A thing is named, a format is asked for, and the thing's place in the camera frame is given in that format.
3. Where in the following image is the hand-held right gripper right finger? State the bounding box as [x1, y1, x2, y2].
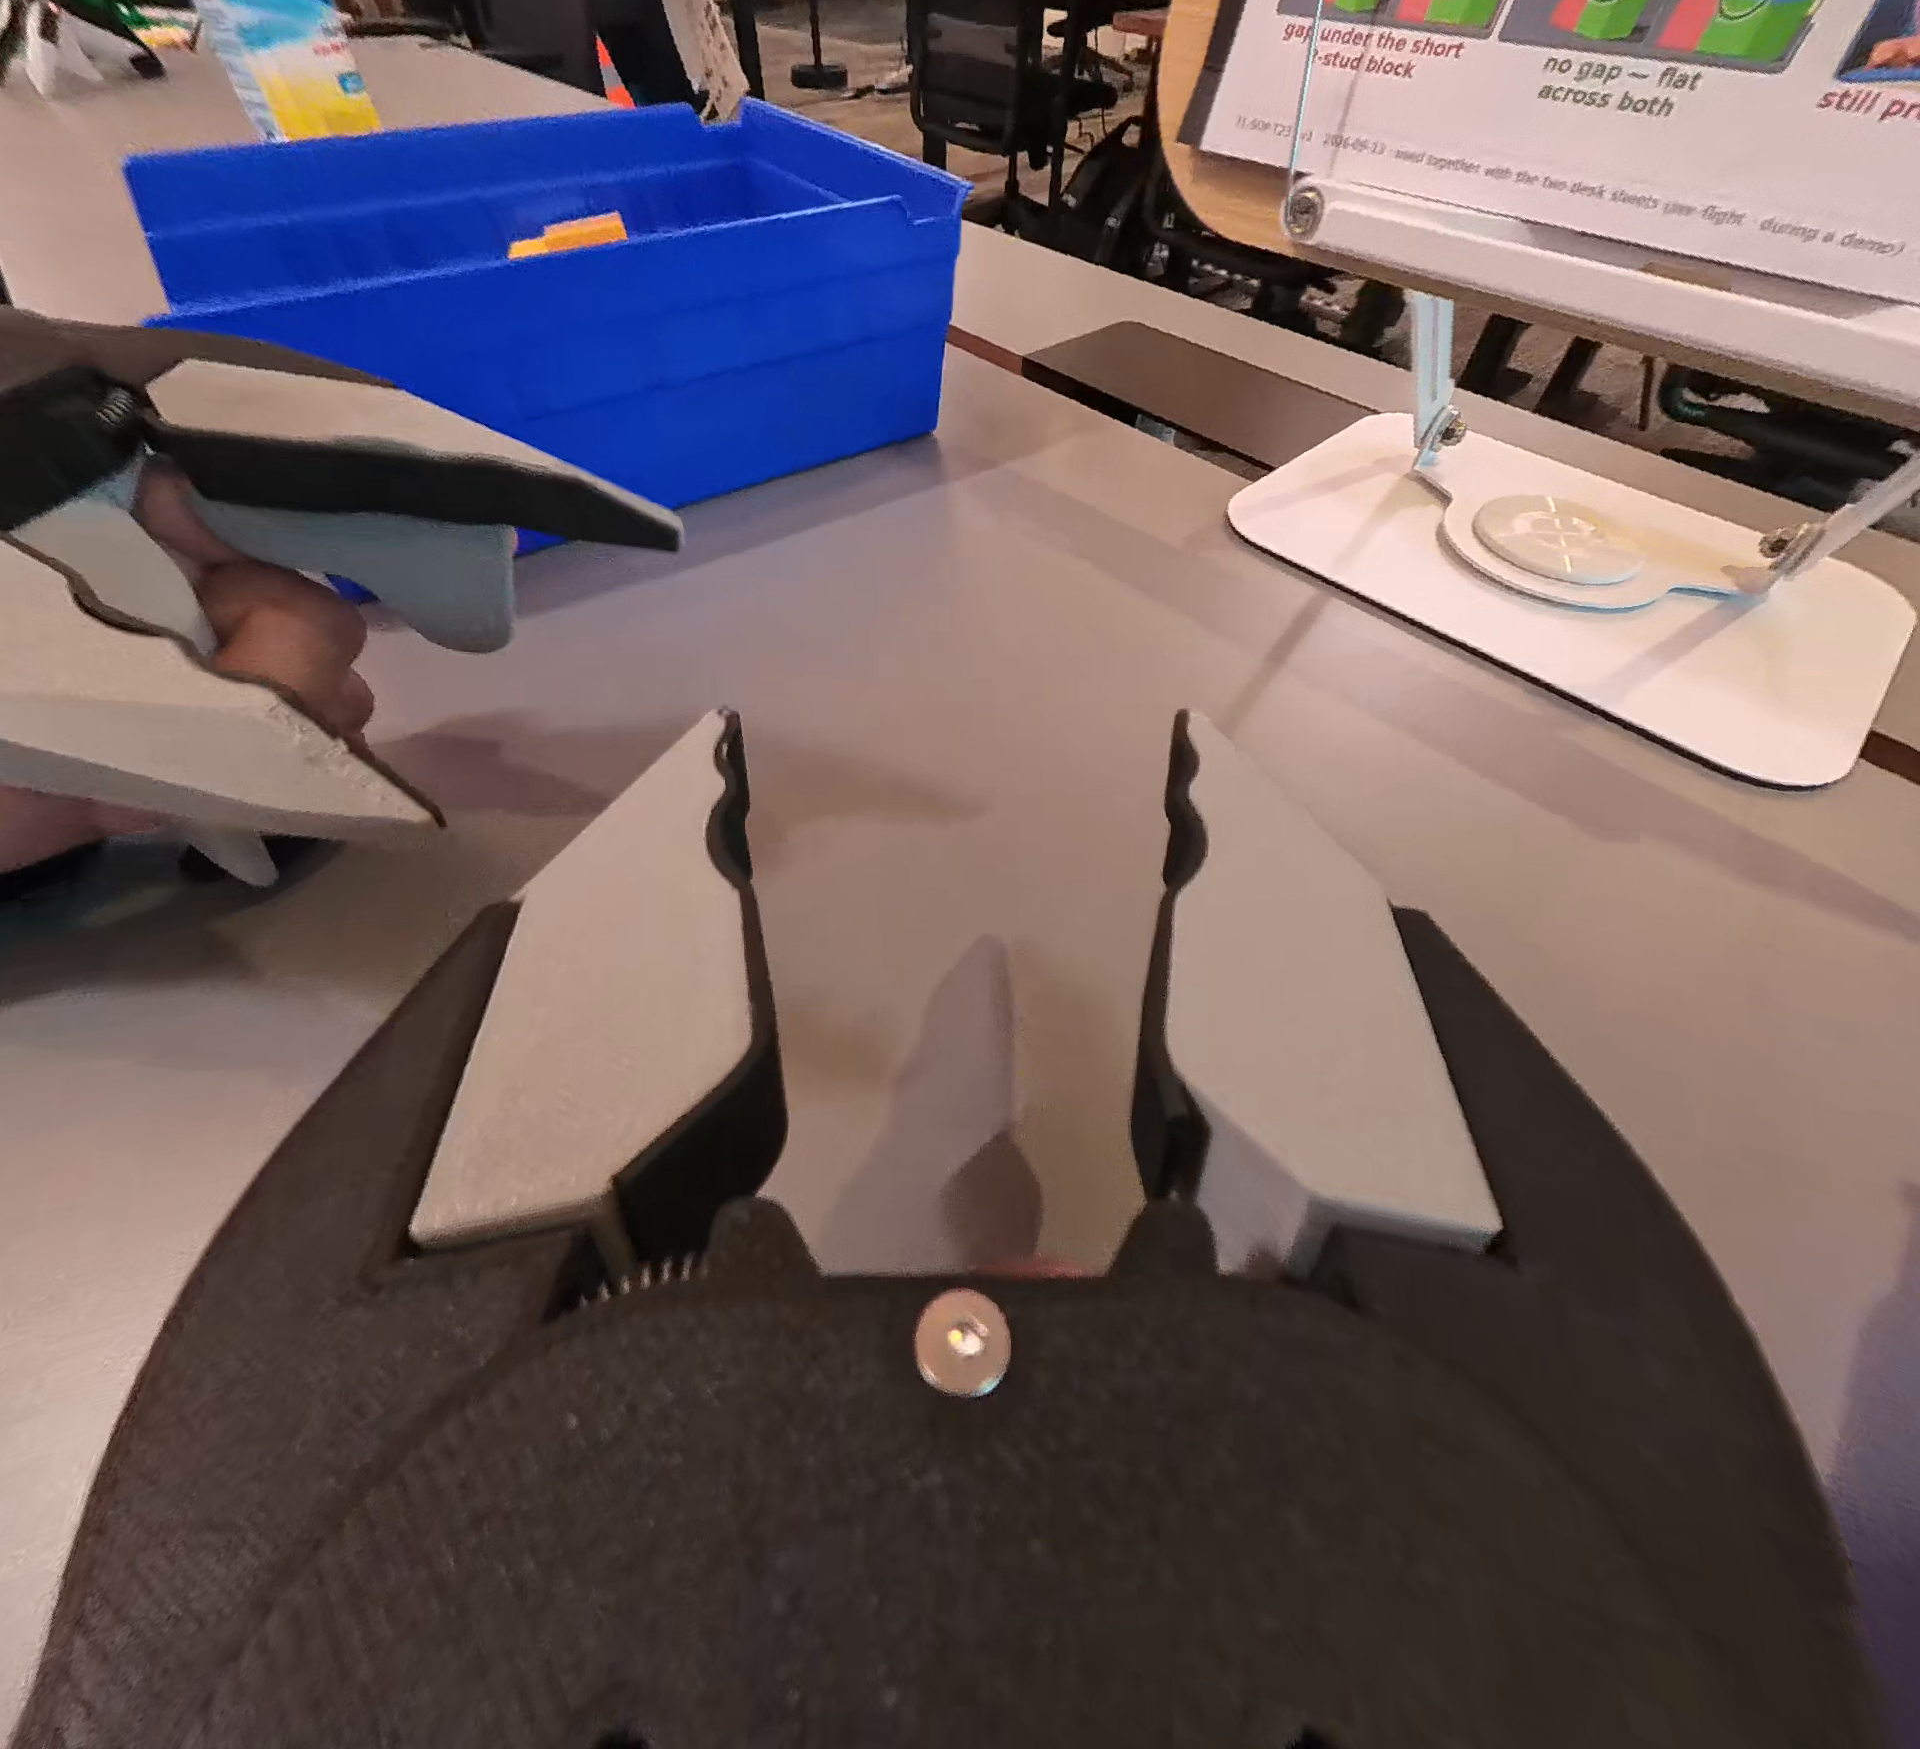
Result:
[1131, 711, 1505, 1277]

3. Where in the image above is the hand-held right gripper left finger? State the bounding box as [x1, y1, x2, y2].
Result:
[407, 711, 788, 1256]

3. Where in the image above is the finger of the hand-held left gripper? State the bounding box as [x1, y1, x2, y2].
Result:
[0, 535, 445, 841]
[141, 361, 687, 553]

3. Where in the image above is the blue plastic bin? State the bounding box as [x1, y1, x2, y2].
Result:
[122, 100, 976, 562]

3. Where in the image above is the person's left hand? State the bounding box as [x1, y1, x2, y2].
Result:
[135, 467, 378, 740]

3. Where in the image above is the white document stand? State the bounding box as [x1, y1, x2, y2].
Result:
[1226, 182, 1920, 794]

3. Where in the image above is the instruction sheet on stand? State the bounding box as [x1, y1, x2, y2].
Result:
[1160, 0, 1307, 267]

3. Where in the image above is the printed instruction sheet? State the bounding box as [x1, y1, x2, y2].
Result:
[1202, 0, 1920, 311]

